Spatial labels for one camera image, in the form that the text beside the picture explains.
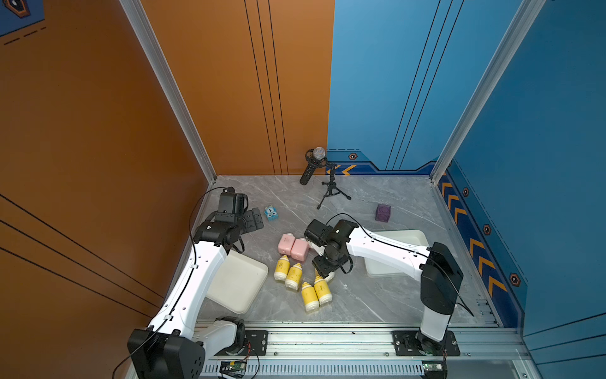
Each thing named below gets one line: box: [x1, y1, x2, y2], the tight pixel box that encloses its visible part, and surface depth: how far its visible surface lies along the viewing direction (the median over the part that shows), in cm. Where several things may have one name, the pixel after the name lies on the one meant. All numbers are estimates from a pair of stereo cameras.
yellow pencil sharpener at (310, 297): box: [300, 281, 320, 313], surface depth 77 cm
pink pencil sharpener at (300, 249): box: [290, 237, 310, 262], surface depth 89 cm
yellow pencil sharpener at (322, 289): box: [314, 268, 333, 306], surface depth 79 cm
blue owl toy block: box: [263, 205, 279, 222], surface depth 107 cm
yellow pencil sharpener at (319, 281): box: [313, 268, 329, 289], surface depth 80 cm
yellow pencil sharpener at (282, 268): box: [273, 254, 291, 282], surface depth 84 cm
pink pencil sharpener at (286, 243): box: [277, 232, 296, 256], surface depth 91 cm
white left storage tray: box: [205, 249, 269, 314], surface depth 88 cm
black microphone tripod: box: [317, 162, 352, 211], surface depth 110 cm
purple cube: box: [374, 203, 392, 223], surface depth 104 cm
